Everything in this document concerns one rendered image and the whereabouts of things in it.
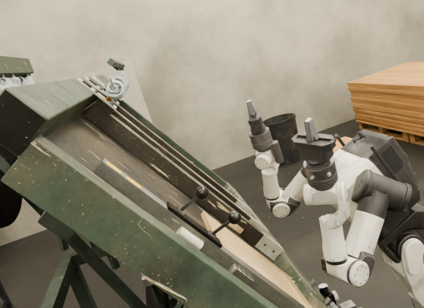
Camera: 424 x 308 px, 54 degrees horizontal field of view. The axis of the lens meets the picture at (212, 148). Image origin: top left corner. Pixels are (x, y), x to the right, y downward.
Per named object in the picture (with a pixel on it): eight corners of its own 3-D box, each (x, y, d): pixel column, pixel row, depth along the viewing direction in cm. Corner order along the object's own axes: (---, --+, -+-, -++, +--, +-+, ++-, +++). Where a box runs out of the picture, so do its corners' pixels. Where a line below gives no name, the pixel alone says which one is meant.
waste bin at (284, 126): (312, 158, 594) (301, 115, 580) (277, 170, 588) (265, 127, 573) (298, 151, 647) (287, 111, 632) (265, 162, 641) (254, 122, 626)
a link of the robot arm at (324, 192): (297, 183, 120) (306, 212, 125) (335, 180, 115) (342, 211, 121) (302, 159, 128) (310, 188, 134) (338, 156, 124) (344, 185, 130)
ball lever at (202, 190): (180, 221, 119) (210, 197, 112) (170, 214, 118) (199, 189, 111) (183, 213, 122) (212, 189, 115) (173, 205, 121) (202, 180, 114)
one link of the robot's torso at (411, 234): (411, 233, 174) (395, 214, 172) (433, 247, 161) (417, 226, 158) (387, 254, 174) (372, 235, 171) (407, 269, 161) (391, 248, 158)
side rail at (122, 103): (217, 194, 316) (226, 183, 315) (98, 101, 288) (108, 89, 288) (216, 192, 323) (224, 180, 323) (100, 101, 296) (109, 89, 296)
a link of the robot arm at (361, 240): (341, 278, 139) (362, 215, 142) (373, 292, 128) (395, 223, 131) (317, 270, 134) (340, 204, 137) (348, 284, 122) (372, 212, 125)
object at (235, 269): (248, 290, 120) (254, 281, 120) (229, 276, 119) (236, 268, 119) (244, 283, 124) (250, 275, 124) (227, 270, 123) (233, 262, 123)
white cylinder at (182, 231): (175, 236, 114) (197, 252, 116) (182, 228, 114) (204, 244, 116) (175, 232, 117) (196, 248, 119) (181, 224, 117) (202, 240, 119)
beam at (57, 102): (17, 158, 83) (49, 119, 82) (-28, 126, 80) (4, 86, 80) (105, 94, 296) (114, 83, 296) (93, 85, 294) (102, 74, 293)
